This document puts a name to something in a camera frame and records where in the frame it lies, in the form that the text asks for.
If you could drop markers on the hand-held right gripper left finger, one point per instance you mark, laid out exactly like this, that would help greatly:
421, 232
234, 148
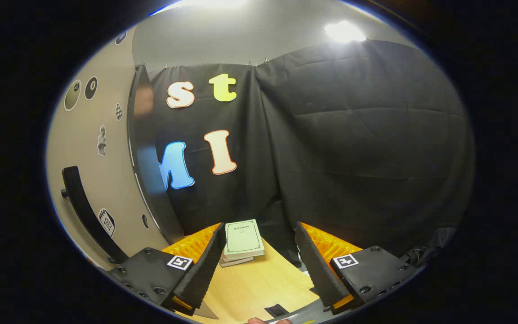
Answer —
205, 274

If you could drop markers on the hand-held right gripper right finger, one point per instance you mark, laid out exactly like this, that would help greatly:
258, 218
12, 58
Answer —
319, 274

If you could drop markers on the beige cabinet door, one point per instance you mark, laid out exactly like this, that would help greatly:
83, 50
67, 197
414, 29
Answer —
106, 180

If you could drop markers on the brown book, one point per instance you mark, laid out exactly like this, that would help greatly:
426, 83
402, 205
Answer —
236, 262

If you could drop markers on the black backdrop cloth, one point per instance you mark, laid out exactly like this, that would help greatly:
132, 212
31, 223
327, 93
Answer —
353, 157

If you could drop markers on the narrow ceiling light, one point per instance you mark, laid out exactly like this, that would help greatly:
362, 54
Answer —
344, 31

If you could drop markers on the large ceiling light panel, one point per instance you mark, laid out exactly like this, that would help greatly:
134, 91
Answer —
214, 2

